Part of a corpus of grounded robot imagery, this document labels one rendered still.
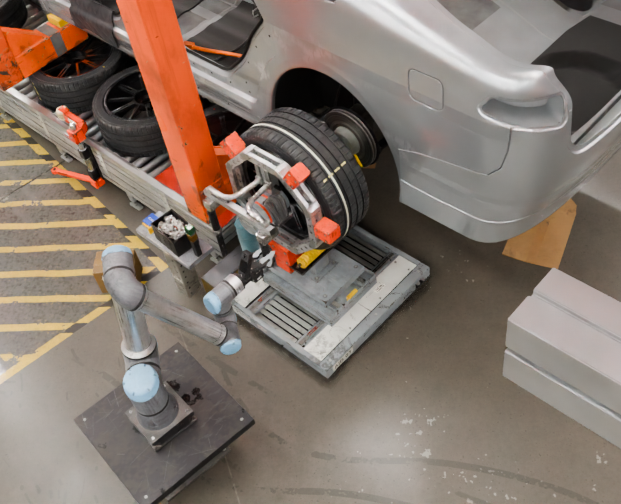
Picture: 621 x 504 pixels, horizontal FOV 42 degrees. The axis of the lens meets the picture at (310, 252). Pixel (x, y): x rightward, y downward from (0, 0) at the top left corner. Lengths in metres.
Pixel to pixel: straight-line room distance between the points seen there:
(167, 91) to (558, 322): 2.97
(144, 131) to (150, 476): 2.11
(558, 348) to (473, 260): 3.75
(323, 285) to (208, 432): 0.99
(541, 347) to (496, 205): 2.62
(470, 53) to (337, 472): 1.95
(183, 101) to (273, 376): 1.44
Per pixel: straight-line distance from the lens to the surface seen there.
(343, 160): 3.55
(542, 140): 3.18
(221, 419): 3.74
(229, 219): 4.52
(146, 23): 3.44
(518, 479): 3.85
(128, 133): 4.94
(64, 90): 5.47
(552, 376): 0.83
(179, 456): 3.70
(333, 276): 4.20
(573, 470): 3.90
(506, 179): 3.28
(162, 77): 3.58
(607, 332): 0.80
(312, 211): 3.49
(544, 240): 4.64
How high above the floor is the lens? 3.46
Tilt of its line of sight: 48 degrees down
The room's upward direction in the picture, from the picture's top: 11 degrees counter-clockwise
